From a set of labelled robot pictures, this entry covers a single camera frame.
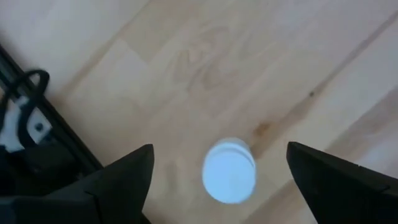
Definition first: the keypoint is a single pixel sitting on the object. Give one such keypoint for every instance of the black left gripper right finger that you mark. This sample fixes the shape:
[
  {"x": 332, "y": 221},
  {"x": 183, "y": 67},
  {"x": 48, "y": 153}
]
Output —
[{"x": 342, "y": 189}]

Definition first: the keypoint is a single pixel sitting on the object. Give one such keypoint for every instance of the white pill bottle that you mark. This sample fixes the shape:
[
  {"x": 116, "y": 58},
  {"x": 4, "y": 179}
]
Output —
[{"x": 229, "y": 174}]

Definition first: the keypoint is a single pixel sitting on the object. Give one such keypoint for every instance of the silver metal bracket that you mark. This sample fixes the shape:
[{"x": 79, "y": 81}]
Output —
[{"x": 38, "y": 126}]

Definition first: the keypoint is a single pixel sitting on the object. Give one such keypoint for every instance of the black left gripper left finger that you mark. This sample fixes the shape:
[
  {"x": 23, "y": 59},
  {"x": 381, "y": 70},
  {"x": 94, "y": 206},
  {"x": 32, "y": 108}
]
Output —
[{"x": 102, "y": 199}]

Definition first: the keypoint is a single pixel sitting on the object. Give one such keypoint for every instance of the black metal table frame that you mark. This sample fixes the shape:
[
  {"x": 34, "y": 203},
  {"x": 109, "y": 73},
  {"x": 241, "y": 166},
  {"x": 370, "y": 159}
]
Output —
[{"x": 63, "y": 132}]

